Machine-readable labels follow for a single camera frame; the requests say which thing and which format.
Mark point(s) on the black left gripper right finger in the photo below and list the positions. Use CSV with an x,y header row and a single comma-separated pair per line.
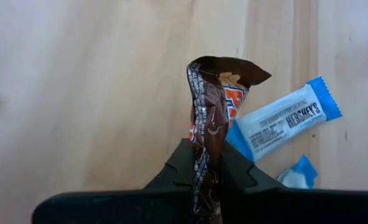
x,y
264,205

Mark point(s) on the white blue Hershey's bar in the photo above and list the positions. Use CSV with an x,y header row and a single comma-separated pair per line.
x,y
283,121
299,174

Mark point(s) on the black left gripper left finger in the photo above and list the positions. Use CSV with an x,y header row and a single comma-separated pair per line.
x,y
171,205

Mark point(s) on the brown Snickers candy bar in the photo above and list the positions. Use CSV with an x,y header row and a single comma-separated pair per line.
x,y
209,109

